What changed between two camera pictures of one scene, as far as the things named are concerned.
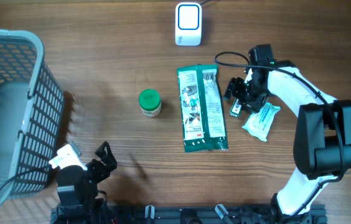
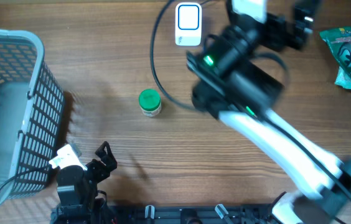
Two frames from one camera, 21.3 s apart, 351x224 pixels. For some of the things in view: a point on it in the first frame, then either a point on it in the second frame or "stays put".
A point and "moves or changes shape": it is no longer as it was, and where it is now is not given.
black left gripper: [103, 172] stays put
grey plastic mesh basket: [19, 111] stays put
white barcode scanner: [188, 24] stays put
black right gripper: [234, 87] → [295, 32]
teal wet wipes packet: [258, 124] moves or changes shape
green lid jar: [150, 101] stays put
